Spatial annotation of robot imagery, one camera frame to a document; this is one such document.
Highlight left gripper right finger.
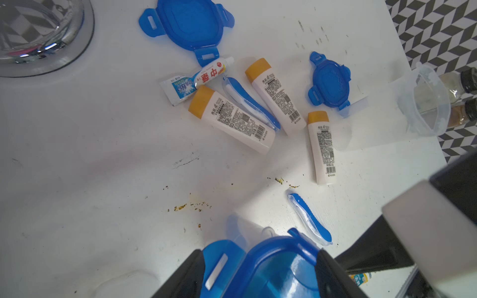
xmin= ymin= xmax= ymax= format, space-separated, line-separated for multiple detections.
xmin=316 ymin=250 xmax=367 ymax=298

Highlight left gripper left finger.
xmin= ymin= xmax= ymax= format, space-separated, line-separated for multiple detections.
xmin=152 ymin=249 xmax=206 ymax=298

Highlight blue lid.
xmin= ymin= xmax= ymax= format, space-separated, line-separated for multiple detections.
xmin=139 ymin=0 xmax=235 ymax=67
xmin=200 ymin=228 xmax=320 ymax=298
xmin=308 ymin=52 xmax=351 ymax=111

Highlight blue toothbrush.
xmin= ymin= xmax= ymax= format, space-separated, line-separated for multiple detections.
xmin=287 ymin=192 xmax=332 ymax=246
xmin=222 ymin=76 xmax=281 ymax=132

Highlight white bottle green label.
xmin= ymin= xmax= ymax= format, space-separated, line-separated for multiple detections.
xmin=350 ymin=273 xmax=372 ymax=287

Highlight clear cup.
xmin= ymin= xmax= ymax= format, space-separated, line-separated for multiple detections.
xmin=226 ymin=214 xmax=277 ymax=253
xmin=90 ymin=270 xmax=160 ymax=298
xmin=331 ymin=65 xmax=451 ymax=151

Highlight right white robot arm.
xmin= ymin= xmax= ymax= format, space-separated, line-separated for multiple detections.
xmin=335 ymin=151 xmax=477 ymax=298

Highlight white bottle by cup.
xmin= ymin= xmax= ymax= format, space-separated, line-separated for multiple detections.
xmin=308 ymin=111 xmax=337 ymax=185

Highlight blue lid under cup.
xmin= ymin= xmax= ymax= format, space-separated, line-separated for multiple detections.
xmin=308 ymin=52 xmax=351 ymax=111

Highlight toothpaste tube back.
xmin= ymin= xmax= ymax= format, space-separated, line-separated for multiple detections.
xmin=160 ymin=57 xmax=235 ymax=106

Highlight blue toothbrush back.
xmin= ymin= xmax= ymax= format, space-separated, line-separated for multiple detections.
xmin=222 ymin=76 xmax=281 ymax=132

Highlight brown spice jar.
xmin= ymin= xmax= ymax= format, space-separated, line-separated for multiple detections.
xmin=420 ymin=99 xmax=477 ymax=132

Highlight green herb spice jar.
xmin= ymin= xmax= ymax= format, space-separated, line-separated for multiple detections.
xmin=413 ymin=66 xmax=477 ymax=109

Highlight chrome glass holder stand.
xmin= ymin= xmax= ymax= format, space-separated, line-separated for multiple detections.
xmin=1 ymin=0 xmax=95 ymax=78

